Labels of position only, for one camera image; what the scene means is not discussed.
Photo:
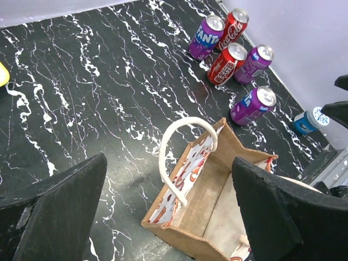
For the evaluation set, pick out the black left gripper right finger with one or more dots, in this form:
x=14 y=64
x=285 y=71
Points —
x=286 y=221

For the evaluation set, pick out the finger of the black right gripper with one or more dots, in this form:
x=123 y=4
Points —
x=337 y=111
x=342 y=82

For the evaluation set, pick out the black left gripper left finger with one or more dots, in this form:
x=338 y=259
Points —
x=52 y=219

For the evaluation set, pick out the red soda can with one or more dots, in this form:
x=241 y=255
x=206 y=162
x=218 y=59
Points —
x=255 y=104

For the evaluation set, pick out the patterned canvas tote bag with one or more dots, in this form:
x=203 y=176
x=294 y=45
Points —
x=197 y=210

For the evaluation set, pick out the purple Fanta can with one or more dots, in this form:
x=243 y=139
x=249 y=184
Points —
x=259 y=59
x=207 y=36

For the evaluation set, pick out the red Coca-Cola can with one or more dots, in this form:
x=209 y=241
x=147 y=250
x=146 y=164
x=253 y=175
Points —
x=229 y=60
x=235 y=23

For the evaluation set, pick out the blue lidded jar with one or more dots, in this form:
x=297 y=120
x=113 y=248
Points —
x=310 y=121

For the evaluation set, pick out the small framed whiteboard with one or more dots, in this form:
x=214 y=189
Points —
x=4 y=75

